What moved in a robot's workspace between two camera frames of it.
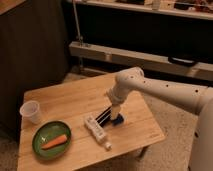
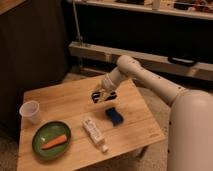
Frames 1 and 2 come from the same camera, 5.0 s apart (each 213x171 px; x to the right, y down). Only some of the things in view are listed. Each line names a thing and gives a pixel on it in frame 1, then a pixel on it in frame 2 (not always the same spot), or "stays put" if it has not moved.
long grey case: [164, 63] stays put
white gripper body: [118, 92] → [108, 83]
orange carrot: [60, 140] stays put
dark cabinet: [34, 51] stays put
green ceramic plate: [47, 132] stays put
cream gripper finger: [115, 109] → [95, 89]
